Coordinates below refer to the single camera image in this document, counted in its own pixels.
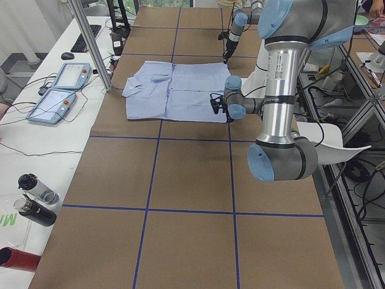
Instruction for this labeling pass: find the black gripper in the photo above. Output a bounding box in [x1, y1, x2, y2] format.
[223, 39, 238, 123]

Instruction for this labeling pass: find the light blue striped shirt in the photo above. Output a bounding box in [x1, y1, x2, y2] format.
[122, 61, 230, 123]

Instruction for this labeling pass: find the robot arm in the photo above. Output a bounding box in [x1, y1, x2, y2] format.
[218, 1, 267, 64]
[221, 1, 358, 182]

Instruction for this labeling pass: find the white curved plastic sheet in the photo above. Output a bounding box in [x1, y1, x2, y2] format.
[297, 122, 371, 165]

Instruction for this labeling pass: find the green bowl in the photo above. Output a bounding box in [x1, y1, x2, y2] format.
[353, 15, 369, 33]

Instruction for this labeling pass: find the black keyboard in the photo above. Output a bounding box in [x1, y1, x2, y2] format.
[70, 24, 102, 54]

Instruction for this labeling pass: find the upper teach pendant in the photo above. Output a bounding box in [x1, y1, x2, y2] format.
[51, 63, 92, 90]

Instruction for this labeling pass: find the teach pendant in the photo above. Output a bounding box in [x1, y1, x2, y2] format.
[51, 63, 92, 90]
[25, 89, 76, 125]

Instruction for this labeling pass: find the black computer mouse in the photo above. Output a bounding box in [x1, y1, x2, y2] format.
[61, 52, 75, 60]

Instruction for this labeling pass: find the lower teach pendant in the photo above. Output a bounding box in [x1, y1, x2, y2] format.
[25, 89, 76, 125]

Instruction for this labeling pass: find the clear water bottle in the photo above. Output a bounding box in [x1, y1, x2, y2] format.
[18, 173, 60, 205]

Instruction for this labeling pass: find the black water bottle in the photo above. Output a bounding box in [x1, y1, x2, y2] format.
[13, 197, 57, 227]

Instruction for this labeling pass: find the red bottle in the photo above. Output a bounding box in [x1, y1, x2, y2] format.
[1, 247, 41, 272]

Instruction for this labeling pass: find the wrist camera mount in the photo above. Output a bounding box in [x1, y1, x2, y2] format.
[210, 93, 228, 115]
[218, 31, 229, 41]

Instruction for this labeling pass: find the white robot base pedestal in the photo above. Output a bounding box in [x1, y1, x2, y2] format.
[241, 40, 268, 99]

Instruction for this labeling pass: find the aluminium frame post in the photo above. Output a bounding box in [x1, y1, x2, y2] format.
[68, 0, 112, 92]

